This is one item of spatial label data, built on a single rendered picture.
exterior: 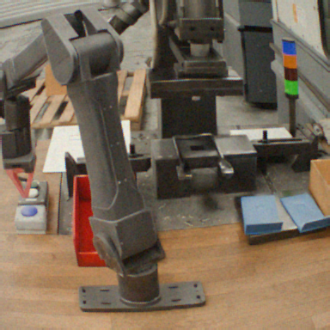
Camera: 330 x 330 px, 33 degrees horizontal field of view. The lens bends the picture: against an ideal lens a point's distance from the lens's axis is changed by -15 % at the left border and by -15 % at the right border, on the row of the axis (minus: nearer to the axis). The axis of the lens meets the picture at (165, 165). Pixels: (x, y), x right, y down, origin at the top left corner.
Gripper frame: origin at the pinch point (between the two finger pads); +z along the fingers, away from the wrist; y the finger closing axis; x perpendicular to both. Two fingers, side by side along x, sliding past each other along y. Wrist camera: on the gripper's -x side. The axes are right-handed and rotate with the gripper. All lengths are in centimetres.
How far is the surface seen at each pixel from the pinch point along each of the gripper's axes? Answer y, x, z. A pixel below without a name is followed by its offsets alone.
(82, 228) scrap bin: 2.8, 11.7, 6.2
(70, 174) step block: -11.5, 9.3, 1.8
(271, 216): 7.9, 46.0, 3.6
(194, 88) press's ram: -8.4, 33.9, -15.7
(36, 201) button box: -4.2, 1.8, 4.0
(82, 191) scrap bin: -8.4, 11.8, 4.2
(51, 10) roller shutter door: -933, -97, 101
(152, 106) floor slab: -327, 50, 103
